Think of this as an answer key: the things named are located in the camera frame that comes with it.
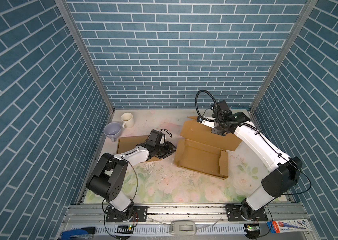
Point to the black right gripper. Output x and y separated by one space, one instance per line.
213 130

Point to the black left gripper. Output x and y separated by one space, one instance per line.
168 145

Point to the brown cardboard box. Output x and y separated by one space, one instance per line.
200 150
127 144

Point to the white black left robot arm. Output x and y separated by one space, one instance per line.
107 177

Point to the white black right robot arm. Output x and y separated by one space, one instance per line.
284 171

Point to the white red blue tube box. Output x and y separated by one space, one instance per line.
287 226

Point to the cream ceramic mug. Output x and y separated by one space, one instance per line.
128 120

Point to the lavender ceramic bowl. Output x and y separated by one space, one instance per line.
113 131

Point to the blue black tool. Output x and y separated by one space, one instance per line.
78 234

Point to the grey plastic clamp handle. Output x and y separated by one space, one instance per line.
183 228

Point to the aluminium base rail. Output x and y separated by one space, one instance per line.
214 221

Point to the aluminium corner post right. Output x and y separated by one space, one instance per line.
295 30

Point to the aluminium corner post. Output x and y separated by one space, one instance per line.
70 22
295 30

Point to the aluminium corner post left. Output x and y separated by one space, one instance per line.
70 22

